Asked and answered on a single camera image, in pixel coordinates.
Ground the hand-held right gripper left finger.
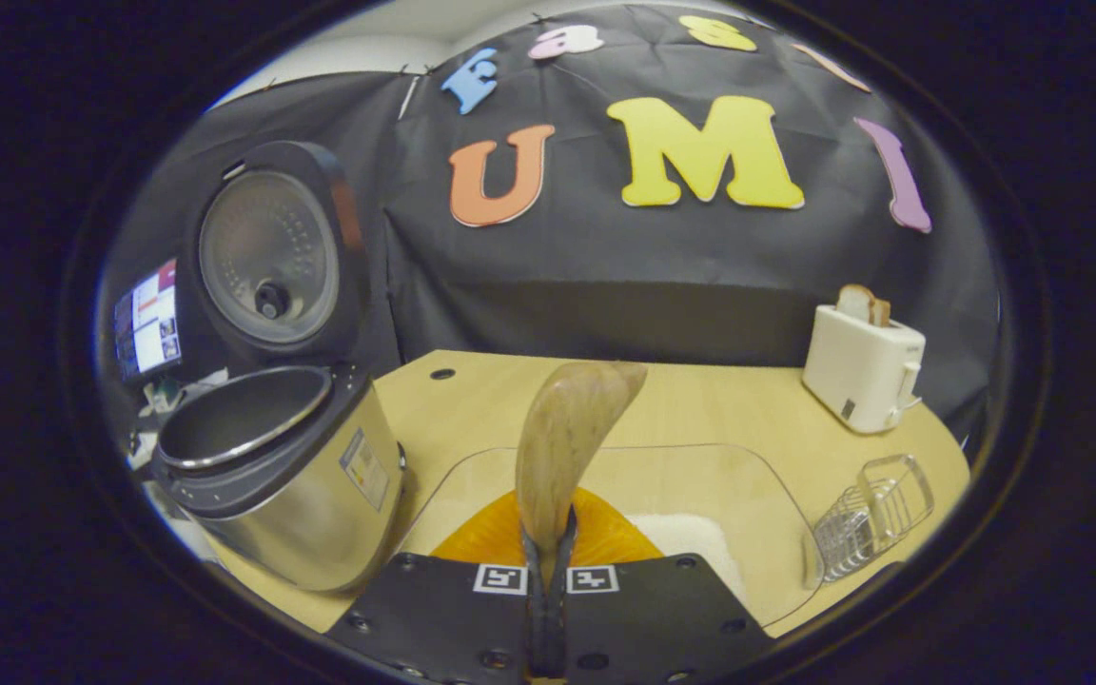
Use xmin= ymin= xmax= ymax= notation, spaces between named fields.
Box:
xmin=327 ymin=490 xmax=549 ymax=685

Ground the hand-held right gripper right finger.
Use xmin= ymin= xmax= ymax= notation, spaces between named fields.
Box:
xmin=548 ymin=490 xmax=777 ymax=685

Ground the wooden spoon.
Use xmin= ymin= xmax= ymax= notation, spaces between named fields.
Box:
xmin=515 ymin=362 xmax=649 ymax=553

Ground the silver black rice cooker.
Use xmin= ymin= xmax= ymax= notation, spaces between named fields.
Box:
xmin=150 ymin=141 xmax=408 ymax=596

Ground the clear wire chopstick holder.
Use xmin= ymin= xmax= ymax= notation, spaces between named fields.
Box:
xmin=812 ymin=454 xmax=935 ymax=583

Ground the clear glass dish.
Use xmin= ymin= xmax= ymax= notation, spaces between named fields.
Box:
xmin=396 ymin=444 xmax=825 ymax=629

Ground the black backdrop cloth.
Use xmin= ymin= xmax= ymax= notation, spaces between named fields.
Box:
xmin=115 ymin=5 xmax=1001 ymax=443

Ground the white toaster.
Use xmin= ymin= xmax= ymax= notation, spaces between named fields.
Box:
xmin=802 ymin=304 xmax=928 ymax=435

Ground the computer monitor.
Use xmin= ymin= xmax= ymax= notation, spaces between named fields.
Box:
xmin=113 ymin=259 xmax=183 ymax=383

